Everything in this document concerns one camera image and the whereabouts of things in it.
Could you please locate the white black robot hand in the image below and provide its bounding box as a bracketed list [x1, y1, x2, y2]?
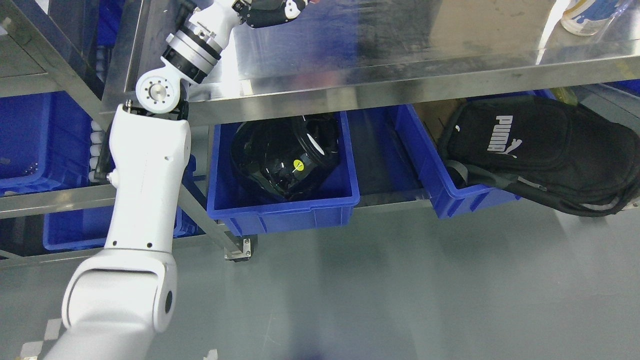
[234, 0, 301, 28]

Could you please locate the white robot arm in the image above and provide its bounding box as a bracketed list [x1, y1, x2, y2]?
[45, 0, 309, 360]

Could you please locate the stainless steel table shelf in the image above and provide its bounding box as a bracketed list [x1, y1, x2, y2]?
[0, 0, 640, 271]

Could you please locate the black glossy helmet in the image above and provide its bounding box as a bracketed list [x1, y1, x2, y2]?
[230, 112, 341, 203]

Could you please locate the blue bin with helmet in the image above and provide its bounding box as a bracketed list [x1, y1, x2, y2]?
[206, 111, 361, 236]

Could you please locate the blue bin far left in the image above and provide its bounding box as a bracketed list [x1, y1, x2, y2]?
[0, 91, 92, 197]

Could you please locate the blue bin under backpack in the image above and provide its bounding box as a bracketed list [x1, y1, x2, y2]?
[387, 89, 554, 219]

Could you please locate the blue bin lower left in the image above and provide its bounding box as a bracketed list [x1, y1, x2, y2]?
[42, 155, 199, 252]

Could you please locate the white blue bottle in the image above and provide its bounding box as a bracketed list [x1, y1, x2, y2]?
[560, 0, 620, 37]

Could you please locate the black Puma backpack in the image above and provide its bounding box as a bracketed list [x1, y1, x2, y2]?
[438, 95, 639, 217]

